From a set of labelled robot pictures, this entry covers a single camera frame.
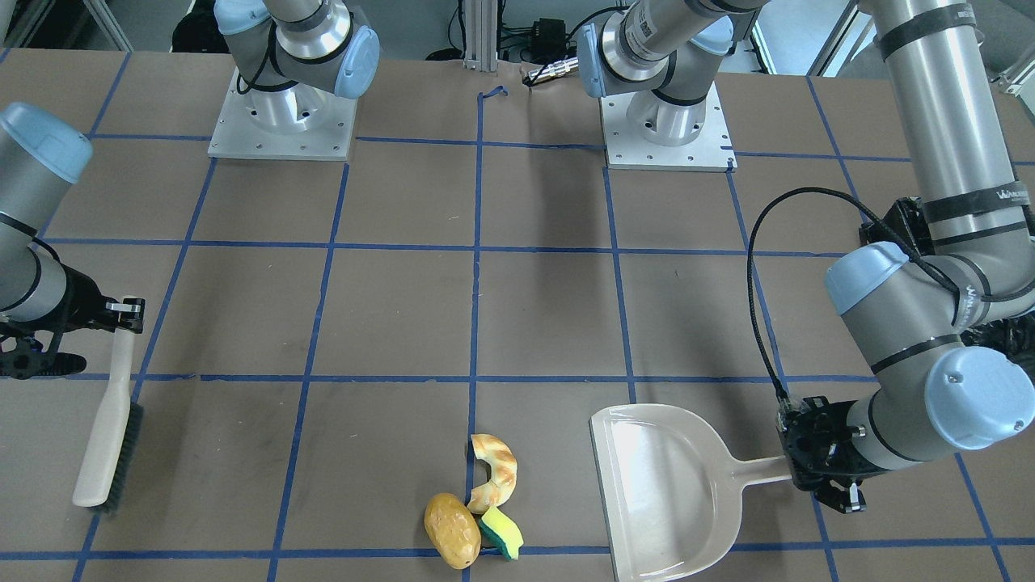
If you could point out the croissant toy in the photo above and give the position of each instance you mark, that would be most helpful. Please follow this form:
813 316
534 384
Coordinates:
503 468

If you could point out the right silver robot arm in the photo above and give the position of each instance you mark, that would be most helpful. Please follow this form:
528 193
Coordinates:
217 209

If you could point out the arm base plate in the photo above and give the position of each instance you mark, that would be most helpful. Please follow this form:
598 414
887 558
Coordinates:
644 133
299 123

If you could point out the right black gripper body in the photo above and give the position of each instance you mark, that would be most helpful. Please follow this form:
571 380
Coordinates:
78 301

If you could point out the beige hand brush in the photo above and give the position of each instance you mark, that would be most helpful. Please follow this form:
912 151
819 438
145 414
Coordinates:
114 435

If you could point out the aluminium frame post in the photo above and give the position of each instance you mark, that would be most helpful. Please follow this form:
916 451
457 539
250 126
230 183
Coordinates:
480 31

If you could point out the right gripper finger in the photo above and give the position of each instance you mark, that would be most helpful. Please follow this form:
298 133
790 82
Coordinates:
128 314

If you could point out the silver cable connector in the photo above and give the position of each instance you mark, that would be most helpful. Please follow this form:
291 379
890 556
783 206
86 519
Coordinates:
551 71

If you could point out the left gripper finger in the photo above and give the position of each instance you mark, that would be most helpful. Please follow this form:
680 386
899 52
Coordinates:
841 499

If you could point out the yellow green sponge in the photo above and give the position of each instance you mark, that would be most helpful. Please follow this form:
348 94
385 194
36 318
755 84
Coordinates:
500 531

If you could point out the brown potato toy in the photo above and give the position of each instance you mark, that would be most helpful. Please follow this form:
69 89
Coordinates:
453 530

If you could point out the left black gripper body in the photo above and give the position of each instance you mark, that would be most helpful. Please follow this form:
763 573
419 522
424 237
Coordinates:
851 451

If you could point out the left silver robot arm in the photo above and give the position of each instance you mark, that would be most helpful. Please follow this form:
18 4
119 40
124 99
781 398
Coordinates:
908 297

